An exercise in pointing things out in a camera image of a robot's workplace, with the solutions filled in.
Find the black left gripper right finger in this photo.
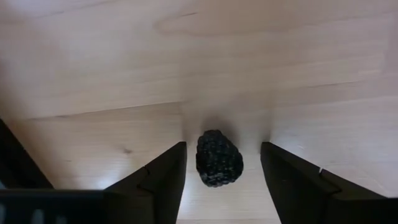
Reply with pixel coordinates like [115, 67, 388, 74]
[260, 141, 398, 224]

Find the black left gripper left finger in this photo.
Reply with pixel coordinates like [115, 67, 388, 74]
[104, 141, 188, 224]

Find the dark blackberry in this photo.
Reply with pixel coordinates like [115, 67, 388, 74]
[195, 129, 244, 188]

